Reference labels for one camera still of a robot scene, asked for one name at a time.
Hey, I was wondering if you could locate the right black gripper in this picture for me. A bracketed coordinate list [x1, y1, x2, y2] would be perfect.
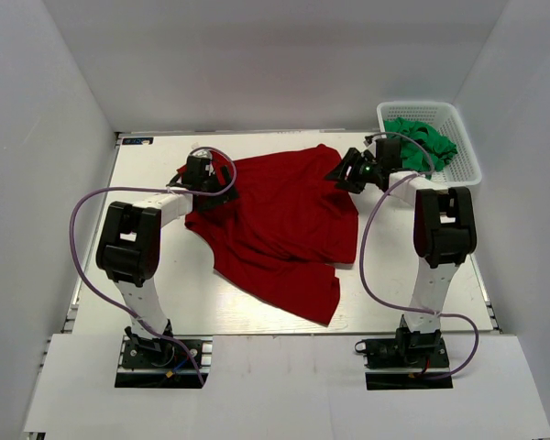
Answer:
[324, 148, 383, 194]

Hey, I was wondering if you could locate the red t-shirt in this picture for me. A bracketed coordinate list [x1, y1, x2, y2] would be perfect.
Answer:
[185, 144, 358, 325]

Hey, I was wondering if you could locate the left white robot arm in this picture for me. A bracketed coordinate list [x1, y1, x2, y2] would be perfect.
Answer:
[95, 159, 237, 366]

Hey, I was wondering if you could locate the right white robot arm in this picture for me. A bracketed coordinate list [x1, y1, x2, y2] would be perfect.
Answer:
[325, 148, 477, 366]

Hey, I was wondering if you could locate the green t-shirt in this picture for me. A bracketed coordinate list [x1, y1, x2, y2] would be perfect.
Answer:
[384, 117, 458, 179]

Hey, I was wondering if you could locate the blue label sticker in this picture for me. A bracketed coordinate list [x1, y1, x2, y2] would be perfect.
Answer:
[122, 137, 154, 146]

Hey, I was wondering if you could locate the white plastic basket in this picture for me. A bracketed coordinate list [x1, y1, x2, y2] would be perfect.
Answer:
[377, 101, 482, 187]

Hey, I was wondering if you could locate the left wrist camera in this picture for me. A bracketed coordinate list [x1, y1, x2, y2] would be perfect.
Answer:
[181, 152, 213, 186]

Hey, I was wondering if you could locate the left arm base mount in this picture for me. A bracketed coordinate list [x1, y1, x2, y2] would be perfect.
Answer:
[115, 327, 213, 390]

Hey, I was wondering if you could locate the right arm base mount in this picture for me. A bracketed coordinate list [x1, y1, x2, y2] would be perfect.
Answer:
[354, 326, 453, 391]

